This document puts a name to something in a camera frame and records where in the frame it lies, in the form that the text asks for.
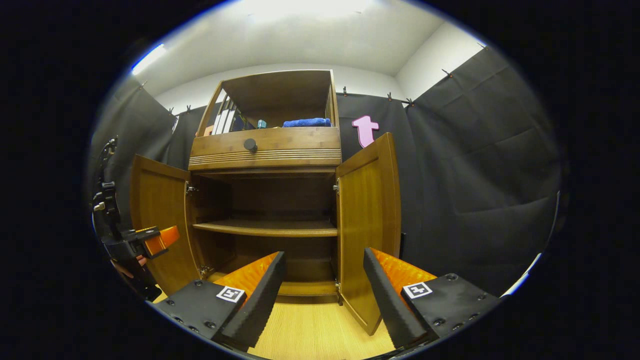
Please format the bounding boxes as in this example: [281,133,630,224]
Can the blue folded towel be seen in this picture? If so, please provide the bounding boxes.
[282,117,332,128]

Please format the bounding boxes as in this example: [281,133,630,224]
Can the wooden shoe cabinet door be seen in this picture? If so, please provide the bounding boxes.
[130,154,203,297]
[335,132,402,337]

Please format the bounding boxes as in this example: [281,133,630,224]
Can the wooden inner cabinet shelf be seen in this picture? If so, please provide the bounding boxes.
[192,219,339,238]

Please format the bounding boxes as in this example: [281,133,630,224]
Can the wooden double-door shoe cabinet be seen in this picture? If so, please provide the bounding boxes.
[187,69,343,305]

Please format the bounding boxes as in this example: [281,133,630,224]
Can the wooden cabinet drawer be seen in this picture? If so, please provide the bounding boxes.
[188,126,343,172]

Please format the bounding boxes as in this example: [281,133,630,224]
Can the black backdrop cloth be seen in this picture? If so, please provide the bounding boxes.
[89,44,563,301]

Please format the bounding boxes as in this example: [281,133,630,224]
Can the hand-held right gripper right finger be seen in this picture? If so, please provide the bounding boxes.
[362,247,502,350]

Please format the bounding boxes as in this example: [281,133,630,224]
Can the dark blue book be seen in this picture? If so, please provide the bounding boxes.
[231,111,257,132]

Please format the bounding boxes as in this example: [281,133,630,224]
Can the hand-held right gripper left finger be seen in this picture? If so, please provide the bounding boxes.
[152,251,288,352]

